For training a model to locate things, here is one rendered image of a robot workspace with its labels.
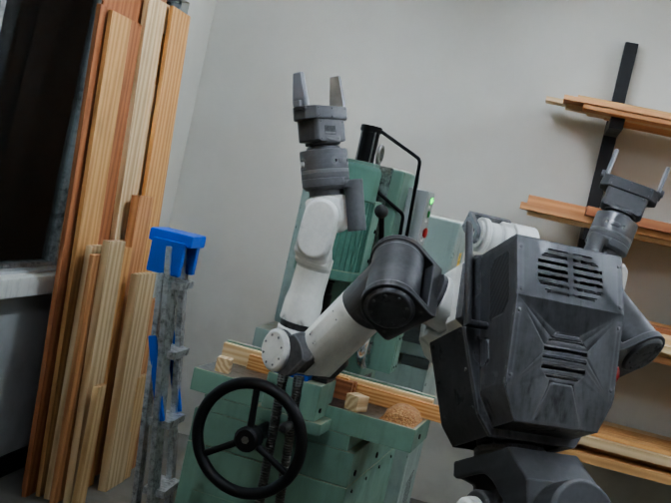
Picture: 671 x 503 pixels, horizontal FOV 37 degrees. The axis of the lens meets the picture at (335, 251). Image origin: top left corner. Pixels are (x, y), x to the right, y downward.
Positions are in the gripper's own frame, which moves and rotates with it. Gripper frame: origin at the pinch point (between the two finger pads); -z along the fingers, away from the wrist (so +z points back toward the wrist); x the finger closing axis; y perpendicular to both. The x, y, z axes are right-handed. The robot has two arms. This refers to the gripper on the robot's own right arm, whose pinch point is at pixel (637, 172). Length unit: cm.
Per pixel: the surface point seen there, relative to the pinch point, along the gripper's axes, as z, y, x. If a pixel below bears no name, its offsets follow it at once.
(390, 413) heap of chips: 65, 43, 33
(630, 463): 36, 257, -40
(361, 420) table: 69, 43, 39
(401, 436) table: 69, 42, 28
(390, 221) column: 15, 64, 58
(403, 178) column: 3, 61, 59
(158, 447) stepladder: 106, 134, 116
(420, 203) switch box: 6, 71, 54
